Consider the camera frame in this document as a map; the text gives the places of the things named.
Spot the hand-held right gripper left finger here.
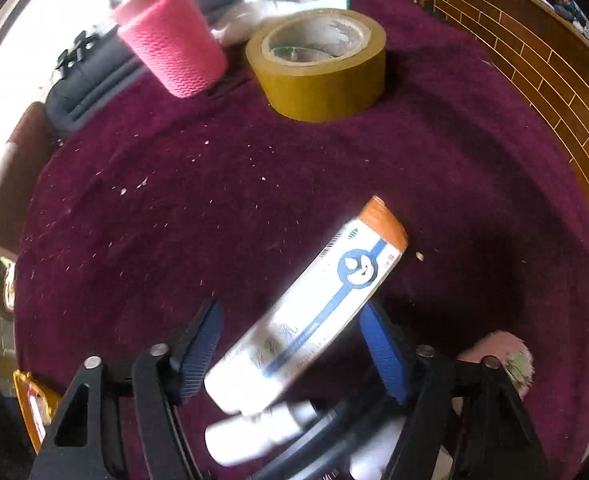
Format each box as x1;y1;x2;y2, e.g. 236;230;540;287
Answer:
29;300;225;480

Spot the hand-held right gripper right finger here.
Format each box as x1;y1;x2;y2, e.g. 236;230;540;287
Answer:
357;300;550;480

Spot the white tube with orange cap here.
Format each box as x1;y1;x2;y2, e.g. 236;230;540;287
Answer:
203;196;409;416

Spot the yellow storage box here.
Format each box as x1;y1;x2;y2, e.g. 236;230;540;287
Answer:
13;370;64;453

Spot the small white bottle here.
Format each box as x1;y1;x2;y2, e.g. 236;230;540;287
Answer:
204;400;325;467

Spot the brown chair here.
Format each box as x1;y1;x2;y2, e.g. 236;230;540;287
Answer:
0;101;56;261

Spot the brown packing tape roll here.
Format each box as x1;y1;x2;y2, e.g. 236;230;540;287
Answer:
245;8;387;123

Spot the black sofa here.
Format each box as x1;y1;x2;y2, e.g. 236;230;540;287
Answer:
44;0;370;136

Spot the pink sleeved bottle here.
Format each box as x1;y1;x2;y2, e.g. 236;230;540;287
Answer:
108;0;228;99

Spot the black clip on sofa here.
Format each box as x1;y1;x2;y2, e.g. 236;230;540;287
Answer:
54;30;101;77

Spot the brick-patterned wooden cabinet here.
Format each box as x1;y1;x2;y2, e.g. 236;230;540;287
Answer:
419;0;589;226

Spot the black cable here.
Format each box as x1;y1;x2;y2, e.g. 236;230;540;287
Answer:
254;402;390;480

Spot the pink fluffy hair tie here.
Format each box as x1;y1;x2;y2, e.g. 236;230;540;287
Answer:
457;330;535;401

